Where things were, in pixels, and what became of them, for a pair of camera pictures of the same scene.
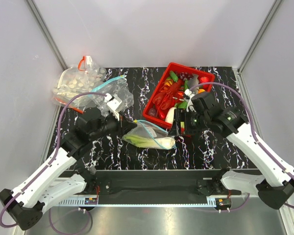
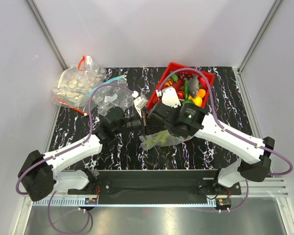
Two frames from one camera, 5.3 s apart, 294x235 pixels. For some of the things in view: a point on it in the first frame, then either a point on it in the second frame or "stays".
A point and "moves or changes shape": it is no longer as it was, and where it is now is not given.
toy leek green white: x=165 y=143 moves or changes shape
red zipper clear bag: x=75 y=81 stays
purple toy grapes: x=185 y=76 stays
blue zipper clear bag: x=143 y=134 moves or changes shape
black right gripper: x=175 y=129 to x=179 y=107
